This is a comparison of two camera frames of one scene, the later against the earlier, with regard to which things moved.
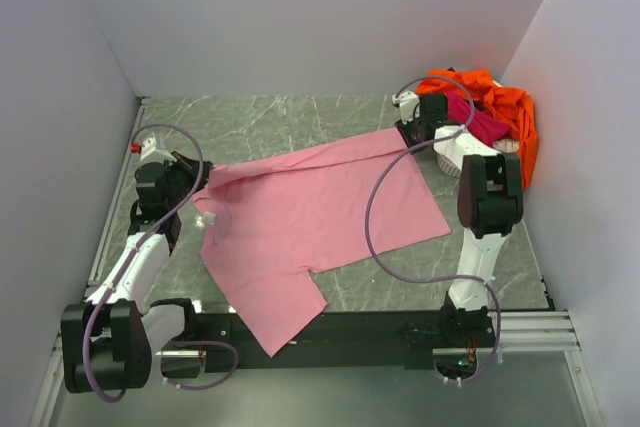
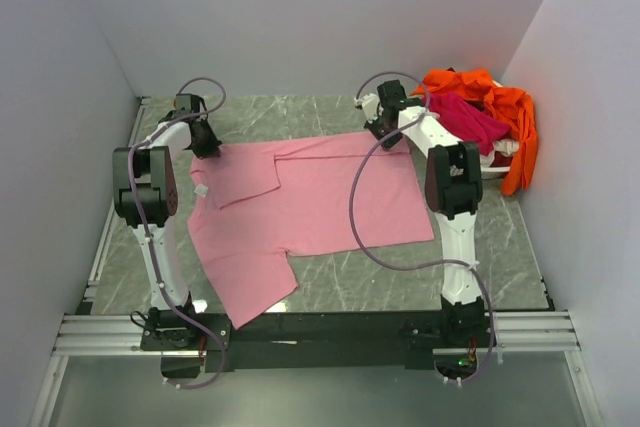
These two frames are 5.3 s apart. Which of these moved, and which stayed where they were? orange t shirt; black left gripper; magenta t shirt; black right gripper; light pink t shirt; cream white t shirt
Moved: black left gripper; light pink t shirt; black right gripper
Stayed: cream white t shirt; orange t shirt; magenta t shirt
